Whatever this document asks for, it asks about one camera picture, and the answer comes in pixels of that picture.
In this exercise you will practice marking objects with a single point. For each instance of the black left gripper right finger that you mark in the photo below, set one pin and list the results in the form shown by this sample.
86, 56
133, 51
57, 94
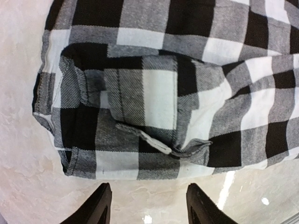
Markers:
202, 210

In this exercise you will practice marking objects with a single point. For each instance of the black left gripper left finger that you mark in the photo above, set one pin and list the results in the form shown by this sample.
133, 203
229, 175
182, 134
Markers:
95, 210

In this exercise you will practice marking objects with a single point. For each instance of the black white checkered shirt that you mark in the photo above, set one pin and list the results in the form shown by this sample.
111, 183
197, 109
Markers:
168, 89

